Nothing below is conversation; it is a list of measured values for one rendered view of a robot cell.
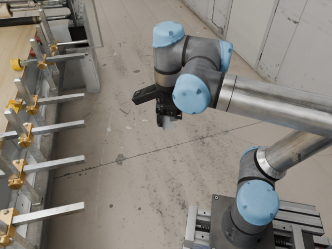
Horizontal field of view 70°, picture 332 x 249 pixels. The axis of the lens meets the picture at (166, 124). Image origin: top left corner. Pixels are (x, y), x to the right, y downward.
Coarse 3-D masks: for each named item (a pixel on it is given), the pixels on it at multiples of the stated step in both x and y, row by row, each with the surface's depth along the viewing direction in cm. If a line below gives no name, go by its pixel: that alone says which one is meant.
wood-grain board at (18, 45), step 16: (0, 32) 221; (16, 32) 221; (32, 32) 221; (0, 48) 201; (16, 48) 201; (32, 48) 205; (0, 64) 184; (0, 80) 170; (0, 96) 157; (16, 96) 158; (0, 112) 147; (0, 128) 137; (0, 144) 129
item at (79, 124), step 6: (42, 126) 130; (48, 126) 130; (54, 126) 130; (60, 126) 130; (66, 126) 131; (72, 126) 132; (78, 126) 133; (84, 126) 134; (6, 132) 127; (12, 132) 127; (36, 132) 129; (42, 132) 130; (48, 132) 131; (0, 138) 125; (6, 138) 127; (12, 138) 128
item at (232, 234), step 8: (224, 216) 84; (224, 224) 82; (232, 224) 78; (224, 232) 82; (232, 232) 80; (240, 232) 76; (264, 232) 80; (232, 240) 80; (240, 240) 78; (248, 240) 77; (256, 240) 78; (240, 248) 80; (248, 248) 79
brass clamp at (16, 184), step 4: (20, 160) 114; (24, 160) 114; (16, 164) 112; (20, 164) 112; (24, 164) 114; (20, 168) 110; (20, 172) 109; (20, 176) 108; (24, 176) 111; (8, 180) 106; (12, 180) 106; (16, 180) 106; (20, 180) 107; (24, 180) 111; (8, 184) 107; (12, 184) 105; (16, 184) 106; (20, 184) 107; (12, 188) 107; (16, 188) 108
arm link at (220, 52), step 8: (192, 40) 55; (200, 40) 55; (208, 40) 55; (216, 40) 55; (184, 48) 55; (192, 48) 54; (200, 48) 52; (208, 48) 52; (216, 48) 53; (224, 48) 53; (232, 48) 54; (184, 56) 55; (192, 56) 51; (208, 56) 50; (216, 56) 52; (224, 56) 53; (184, 64) 57; (216, 64) 51; (224, 64) 54; (224, 72) 56
